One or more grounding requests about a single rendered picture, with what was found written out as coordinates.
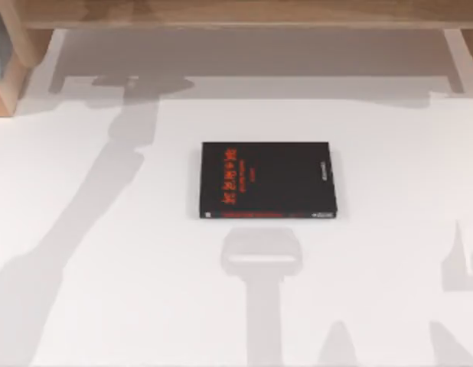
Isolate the black book with red lettering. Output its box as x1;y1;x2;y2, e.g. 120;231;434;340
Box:
199;141;339;220

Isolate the wooden open shelf unit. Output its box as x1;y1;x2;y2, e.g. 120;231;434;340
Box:
0;0;473;118

